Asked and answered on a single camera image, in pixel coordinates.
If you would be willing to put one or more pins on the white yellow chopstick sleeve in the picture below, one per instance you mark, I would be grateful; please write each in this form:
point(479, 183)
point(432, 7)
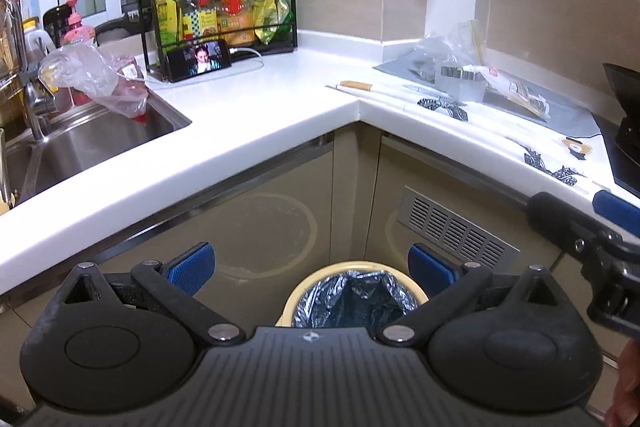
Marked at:
point(355, 85)

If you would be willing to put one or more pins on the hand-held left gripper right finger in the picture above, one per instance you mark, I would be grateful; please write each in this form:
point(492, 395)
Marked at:
point(430, 268)

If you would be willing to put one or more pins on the grey counter mat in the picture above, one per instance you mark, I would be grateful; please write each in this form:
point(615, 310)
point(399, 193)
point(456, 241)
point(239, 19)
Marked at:
point(570, 119)

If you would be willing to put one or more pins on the green yellow label bottle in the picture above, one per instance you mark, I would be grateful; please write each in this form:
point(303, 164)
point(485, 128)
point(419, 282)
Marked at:
point(167, 9)

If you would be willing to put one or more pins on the clear wrapper with contents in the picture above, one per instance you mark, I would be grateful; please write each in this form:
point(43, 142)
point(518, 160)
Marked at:
point(520, 94)

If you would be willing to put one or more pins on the white tube packet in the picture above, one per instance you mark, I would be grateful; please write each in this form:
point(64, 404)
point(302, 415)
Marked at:
point(480, 69)

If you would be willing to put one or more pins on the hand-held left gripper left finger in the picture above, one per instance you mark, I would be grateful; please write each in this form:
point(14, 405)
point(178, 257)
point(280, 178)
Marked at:
point(192, 268)

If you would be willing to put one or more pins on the small metal container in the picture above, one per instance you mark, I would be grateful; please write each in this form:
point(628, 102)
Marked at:
point(460, 87)

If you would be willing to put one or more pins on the crumpled clear plastic bag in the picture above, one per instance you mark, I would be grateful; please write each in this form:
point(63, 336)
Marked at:
point(440, 47)

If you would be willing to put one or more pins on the clear plastic bag with red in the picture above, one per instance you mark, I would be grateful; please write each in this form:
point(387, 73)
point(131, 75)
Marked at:
point(95, 74)

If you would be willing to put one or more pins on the black bin liner bag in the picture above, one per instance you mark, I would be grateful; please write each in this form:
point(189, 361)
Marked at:
point(360, 302)

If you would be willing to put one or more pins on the black smartphone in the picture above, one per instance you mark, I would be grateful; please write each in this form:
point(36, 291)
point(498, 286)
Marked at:
point(200, 61)

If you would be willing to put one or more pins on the pink soap pump bottle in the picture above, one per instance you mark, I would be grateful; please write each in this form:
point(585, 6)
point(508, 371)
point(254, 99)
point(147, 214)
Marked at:
point(77, 29)

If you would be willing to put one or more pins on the yellow capped plastic jug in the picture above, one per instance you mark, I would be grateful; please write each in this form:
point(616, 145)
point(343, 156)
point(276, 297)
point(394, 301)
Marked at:
point(36, 42)

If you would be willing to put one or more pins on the stainless steel sink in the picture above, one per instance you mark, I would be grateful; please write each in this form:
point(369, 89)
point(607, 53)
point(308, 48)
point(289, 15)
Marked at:
point(95, 142)

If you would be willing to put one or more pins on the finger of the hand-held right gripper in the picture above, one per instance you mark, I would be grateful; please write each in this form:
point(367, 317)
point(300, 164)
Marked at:
point(555, 213)
point(615, 209)

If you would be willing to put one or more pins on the grey cabinet vent grille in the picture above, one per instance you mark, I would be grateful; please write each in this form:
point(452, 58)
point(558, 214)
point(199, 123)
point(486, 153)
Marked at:
point(455, 229)

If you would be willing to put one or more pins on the yellow round trash bin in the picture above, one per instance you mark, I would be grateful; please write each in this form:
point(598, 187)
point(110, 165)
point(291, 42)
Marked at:
point(320, 274)

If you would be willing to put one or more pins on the red capped oil bottle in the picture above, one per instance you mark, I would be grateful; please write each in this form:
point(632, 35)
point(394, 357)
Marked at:
point(200, 2)

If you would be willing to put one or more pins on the person's right hand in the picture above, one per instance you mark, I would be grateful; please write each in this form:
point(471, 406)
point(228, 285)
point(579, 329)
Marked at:
point(627, 387)

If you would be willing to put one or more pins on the metal faucet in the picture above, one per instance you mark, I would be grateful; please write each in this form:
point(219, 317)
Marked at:
point(36, 112)

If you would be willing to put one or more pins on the round orange tape roll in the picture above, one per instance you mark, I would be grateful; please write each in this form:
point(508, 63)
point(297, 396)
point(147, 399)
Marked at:
point(577, 148)

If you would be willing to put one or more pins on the black wok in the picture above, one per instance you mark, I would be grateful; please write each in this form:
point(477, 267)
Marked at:
point(625, 89)

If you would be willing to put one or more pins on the white patterned paper sheet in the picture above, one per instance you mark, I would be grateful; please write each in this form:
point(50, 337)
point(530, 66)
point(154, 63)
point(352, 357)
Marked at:
point(490, 127)

